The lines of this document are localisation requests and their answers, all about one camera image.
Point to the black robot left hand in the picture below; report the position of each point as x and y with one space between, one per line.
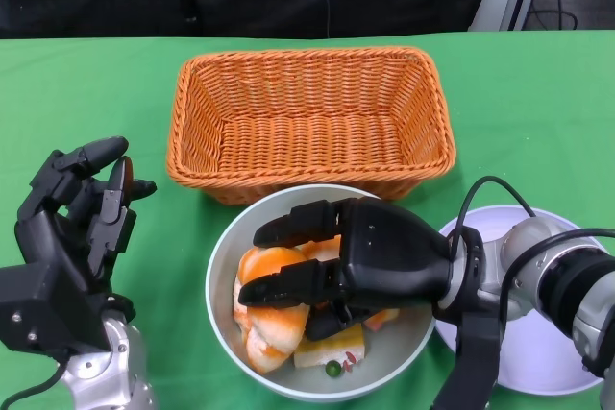
48 218

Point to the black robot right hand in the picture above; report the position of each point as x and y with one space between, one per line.
394 256

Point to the round orange striped bread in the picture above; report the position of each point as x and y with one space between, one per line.
322 248

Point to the grey-green bowl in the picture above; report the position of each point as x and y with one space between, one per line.
394 367

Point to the elongated orange striped bread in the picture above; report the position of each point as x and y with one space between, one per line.
274 333

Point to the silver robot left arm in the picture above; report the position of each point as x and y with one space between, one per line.
110 371

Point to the silver black robot right arm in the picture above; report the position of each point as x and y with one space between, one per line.
528 247

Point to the yellow cake slice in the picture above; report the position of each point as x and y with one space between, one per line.
336 345

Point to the orange wicker basket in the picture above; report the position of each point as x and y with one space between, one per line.
312 141

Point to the lavender plate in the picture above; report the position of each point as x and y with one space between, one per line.
538 357

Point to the green tablecloth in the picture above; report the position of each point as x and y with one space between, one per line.
178 333

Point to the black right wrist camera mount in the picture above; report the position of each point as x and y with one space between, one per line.
471 362

